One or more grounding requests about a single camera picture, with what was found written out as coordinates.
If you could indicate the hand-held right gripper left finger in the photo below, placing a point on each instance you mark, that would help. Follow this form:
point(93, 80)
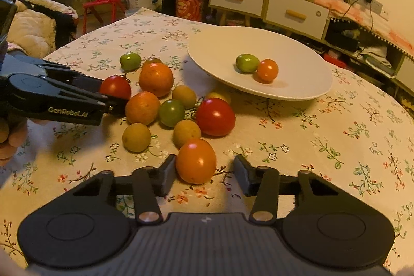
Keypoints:
point(166, 177)

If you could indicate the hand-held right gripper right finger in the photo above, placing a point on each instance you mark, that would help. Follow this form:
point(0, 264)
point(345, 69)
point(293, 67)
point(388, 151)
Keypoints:
point(244, 174)

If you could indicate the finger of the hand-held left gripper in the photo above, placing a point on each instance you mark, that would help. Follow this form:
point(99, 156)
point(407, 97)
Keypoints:
point(118, 108)
point(81, 80)

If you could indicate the red tomato with stem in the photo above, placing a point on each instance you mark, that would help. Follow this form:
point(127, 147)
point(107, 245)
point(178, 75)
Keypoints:
point(115, 87)

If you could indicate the orange tangerine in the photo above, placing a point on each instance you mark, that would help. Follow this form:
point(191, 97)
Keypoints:
point(142, 108)
point(156, 79)

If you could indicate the dark green tomato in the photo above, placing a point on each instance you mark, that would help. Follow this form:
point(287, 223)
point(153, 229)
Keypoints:
point(171, 112)

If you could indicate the large red tomato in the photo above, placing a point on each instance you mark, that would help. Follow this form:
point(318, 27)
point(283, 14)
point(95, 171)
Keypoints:
point(215, 116)

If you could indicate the small yellow fruit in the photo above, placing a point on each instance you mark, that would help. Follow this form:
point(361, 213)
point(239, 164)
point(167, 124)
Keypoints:
point(220, 96)

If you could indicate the white plate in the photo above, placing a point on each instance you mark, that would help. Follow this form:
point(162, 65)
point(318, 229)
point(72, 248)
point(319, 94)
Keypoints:
point(291, 82)

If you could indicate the small orange tomato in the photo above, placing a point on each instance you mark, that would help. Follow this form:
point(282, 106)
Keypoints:
point(267, 70)

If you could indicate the person's left hand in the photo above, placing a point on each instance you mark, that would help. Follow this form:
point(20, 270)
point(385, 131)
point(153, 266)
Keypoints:
point(14, 137)

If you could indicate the white fleece jacket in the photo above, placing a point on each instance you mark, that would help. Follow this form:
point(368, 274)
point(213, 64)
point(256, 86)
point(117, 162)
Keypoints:
point(29, 27)

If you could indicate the floral tablecloth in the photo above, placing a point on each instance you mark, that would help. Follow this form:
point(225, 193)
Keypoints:
point(323, 140)

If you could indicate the black bag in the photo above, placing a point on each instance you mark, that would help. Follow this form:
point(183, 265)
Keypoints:
point(341, 38)

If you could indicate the low wooden cabinet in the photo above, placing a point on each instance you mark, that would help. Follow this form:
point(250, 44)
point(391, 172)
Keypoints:
point(401, 69)

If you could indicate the pink cloth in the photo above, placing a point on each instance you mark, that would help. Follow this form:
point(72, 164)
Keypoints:
point(362, 20)

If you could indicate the wall power socket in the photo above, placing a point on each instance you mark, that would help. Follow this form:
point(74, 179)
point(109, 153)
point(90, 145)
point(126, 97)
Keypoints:
point(373, 4)

